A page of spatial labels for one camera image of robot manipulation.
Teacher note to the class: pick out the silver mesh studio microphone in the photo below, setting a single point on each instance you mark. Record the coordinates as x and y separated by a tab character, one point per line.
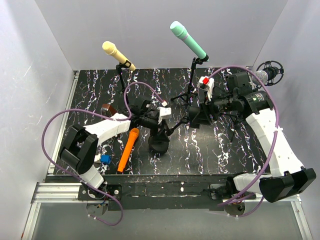
262	75

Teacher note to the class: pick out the cream microphone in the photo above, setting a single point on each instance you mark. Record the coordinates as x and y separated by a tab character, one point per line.
111	50

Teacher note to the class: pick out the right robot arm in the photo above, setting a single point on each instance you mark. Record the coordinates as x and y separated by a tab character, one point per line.
287	176

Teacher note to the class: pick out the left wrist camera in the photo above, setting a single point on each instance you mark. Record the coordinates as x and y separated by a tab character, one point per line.
164	114

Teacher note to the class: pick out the mint green microphone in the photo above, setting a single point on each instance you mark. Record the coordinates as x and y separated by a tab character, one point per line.
181	33

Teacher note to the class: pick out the round base mic stand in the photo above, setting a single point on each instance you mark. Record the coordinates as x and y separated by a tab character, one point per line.
159	143

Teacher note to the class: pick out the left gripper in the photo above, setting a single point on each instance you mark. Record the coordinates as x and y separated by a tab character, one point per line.
162	125

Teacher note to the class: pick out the right tripod stand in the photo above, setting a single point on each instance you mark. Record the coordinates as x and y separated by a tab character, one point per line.
275	71

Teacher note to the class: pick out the blue and white small object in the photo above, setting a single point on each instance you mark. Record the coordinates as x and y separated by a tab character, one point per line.
104	159

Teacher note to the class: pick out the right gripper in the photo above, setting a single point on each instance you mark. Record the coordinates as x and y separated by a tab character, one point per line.
202	116

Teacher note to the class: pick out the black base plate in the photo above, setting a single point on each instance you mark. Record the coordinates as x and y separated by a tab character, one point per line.
168	191

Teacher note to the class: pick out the black tripod mic stand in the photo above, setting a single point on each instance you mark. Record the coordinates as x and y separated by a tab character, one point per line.
189	94

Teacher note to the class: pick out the cream mic round stand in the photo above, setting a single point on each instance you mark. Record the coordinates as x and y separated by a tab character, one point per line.
119	69

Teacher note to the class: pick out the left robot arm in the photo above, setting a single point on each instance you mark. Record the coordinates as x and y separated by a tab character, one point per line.
79	148

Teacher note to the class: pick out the orange microphone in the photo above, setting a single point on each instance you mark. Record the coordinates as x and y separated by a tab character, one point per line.
133	135

